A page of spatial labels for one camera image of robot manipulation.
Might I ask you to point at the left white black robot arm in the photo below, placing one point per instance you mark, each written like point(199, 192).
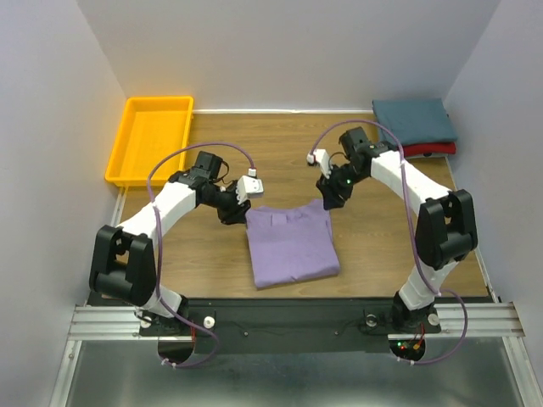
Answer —
point(127, 258)

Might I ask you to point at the folded red t shirt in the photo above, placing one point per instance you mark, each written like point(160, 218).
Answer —
point(429, 149)

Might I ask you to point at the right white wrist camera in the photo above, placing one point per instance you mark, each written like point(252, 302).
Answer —
point(321, 159)

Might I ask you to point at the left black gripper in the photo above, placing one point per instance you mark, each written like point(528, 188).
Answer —
point(236, 214)

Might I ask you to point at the folded teal t shirt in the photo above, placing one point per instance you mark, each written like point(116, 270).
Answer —
point(415, 120)

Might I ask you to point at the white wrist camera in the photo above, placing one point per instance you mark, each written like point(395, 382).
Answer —
point(249, 187)
point(321, 159)

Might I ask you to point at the purple t shirt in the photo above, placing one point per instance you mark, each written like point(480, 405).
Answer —
point(291, 245)

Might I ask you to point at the aluminium frame rail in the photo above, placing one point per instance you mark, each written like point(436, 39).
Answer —
point(476, 359)

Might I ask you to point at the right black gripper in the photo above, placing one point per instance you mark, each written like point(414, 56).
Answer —
point(329, 192)

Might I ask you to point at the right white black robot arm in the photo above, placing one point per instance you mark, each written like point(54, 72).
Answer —
point(441, 222)

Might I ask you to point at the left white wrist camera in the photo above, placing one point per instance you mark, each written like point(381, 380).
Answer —
point(249, 187)

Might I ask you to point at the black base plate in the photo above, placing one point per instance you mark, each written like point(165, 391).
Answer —
point(290, 326)

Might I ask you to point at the yellow plastic bin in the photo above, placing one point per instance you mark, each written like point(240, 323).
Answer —
point(150, 129)

